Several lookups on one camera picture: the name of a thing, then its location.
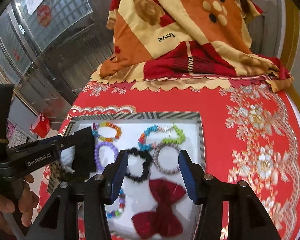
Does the red bucket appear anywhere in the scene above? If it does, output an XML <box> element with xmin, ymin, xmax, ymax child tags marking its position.
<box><xmin>30</xmin><ymin>113</ymin><xmax>51</xmax><ymax>138</ymax></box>

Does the leopard print hair tie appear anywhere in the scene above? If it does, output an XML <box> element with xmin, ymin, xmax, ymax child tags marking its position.
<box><xmin>48</xmin><ymin>159</ymin><xmax>65</xmax><ymax>181</ymax></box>

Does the red floral gold tablecloth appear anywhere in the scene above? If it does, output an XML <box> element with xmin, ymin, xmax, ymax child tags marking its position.
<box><xmin>59</xmin><ymin>81</ymin><xmax>300</xmax><ymax>239</ymax></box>

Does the light blue fluffy scrunchie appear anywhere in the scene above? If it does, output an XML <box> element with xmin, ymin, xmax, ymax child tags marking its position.
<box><xmin>60</xmin><ymin>146</ymin><xmax>75</xmax><ymax>174</ymax></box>

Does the black scrunchie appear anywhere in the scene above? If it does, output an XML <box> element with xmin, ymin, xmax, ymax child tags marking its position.
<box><xmin>125</xmin><ymin>147</ymin><xmax>153</xmax><ymax>183</ymax></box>

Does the striped white shallow box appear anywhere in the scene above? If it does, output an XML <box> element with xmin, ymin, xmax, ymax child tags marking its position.
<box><xmin>62</xmin><ymin>112</ymin><xmax>205</xmax><ymax>239</ymax></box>

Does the rainbow orange bead bracelet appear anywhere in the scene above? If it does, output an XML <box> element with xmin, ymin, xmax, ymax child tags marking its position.
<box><xmin>91</xmin><ymin>121</ymin><xmax>122</xmax><ymax>143</ymax></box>

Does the orange red patterned blanket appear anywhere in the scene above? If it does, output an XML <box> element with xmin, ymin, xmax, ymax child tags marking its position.
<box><xmin>91</xmin><ymin>0</ymin><xmax>294</xmax><ymax>92</ymax></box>

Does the multicolour round bead bracelet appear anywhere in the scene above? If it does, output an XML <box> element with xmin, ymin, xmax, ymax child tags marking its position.
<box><xmin>106</xmin><ymin>188</ymin><xmax>127</xmax><ymax>219</ymax></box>

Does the purple bead bracelet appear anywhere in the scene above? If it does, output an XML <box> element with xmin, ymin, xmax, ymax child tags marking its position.
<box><xmin>93</xmin><ymin>141</ymin><xmax>120</xmax><ymax>172</ymax></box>

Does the person's left hand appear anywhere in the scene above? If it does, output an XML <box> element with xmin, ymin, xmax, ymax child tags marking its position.
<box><xmin>0</xmin><ymin>174</ymin><xmax>39</xmax><ymax>235</ymax></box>

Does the red satin bow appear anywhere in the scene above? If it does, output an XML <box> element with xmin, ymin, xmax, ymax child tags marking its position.
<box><xmin>132</xmin><ymin>179</ymin><xmax>186</xmax><ymax>239</ymax></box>

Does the metal glass door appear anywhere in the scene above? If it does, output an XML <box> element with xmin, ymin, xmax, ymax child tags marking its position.
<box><xmin>0</xmin><ymin>0</ymin><xmax>113</xmax><ymax>122</ymax></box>

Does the colourful star bead bracelet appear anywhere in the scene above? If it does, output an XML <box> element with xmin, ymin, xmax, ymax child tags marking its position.
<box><xmin>137</xmin><ymin>123</ymin><xmax>186</xmax><ymax>152</ymax></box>

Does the grey woven rope bracelet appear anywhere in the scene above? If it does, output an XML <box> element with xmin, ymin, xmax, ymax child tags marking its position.
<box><xmin>153</xmin><ymin>142</ymin><xmax>182</xmax><ymax>176</ymax></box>

